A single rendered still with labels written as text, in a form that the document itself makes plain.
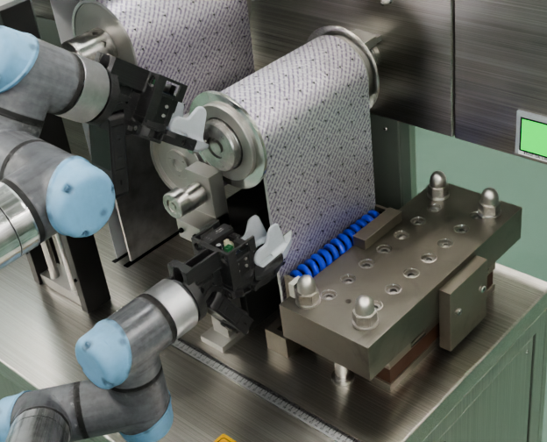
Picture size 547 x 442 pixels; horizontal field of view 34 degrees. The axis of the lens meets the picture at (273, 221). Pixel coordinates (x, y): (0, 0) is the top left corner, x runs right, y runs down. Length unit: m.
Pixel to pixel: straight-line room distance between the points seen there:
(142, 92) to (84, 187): 0.27
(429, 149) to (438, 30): 2.34
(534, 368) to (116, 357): 0.77
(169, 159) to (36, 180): 0.49
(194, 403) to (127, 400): 0.20
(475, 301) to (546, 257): 1.72
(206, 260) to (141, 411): 0.21
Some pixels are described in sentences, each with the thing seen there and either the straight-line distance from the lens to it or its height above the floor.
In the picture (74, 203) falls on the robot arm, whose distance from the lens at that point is 0.90.
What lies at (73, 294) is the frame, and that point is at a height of 0.92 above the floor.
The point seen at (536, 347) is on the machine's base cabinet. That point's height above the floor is 0.79.
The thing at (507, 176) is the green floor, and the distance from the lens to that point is 3.52.
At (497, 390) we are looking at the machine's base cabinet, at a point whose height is 0.79.
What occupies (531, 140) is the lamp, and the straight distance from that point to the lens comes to 1.35.
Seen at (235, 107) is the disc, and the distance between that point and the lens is 1.21.
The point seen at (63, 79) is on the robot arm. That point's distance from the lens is 1.04.
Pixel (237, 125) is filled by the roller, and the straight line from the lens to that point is 1.21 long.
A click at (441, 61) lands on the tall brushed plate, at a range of 1.39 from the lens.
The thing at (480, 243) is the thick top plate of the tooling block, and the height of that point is 1.03.
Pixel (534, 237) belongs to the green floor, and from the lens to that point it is 3.19.
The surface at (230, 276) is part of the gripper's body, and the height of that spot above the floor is 1.13.
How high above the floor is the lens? 1.84
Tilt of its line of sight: 34 degrees down
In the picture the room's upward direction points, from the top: 8 degrees counter-clockwise
